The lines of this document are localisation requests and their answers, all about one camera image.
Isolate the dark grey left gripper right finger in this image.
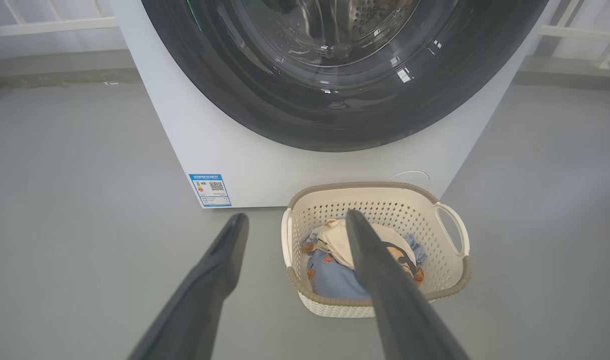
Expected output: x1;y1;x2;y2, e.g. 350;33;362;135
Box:
346;209;469;360

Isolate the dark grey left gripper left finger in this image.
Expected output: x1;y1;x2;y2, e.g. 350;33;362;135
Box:
129;213;249;360

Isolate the light blue garment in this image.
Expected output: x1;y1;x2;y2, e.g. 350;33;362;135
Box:
300;231;428;300

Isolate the dark round washing machine door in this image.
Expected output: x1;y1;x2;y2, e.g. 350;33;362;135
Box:
141;0;549;152

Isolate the cream plastic laundry basket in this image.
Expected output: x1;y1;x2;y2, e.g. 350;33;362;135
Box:
281;181;471;319

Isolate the white washing machine body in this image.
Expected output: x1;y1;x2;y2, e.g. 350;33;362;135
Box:
109;0;560;209

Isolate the stainless steel washing drum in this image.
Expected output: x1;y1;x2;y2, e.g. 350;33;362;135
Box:
225;0;420;68

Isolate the blue energy label sticker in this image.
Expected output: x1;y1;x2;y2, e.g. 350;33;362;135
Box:
189;173;232;208

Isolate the white metal railing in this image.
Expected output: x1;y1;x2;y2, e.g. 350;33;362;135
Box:
0;0;119;38
537;0;610;71

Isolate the thin white cable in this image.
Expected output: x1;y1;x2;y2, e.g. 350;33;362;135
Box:
387;170;430;188

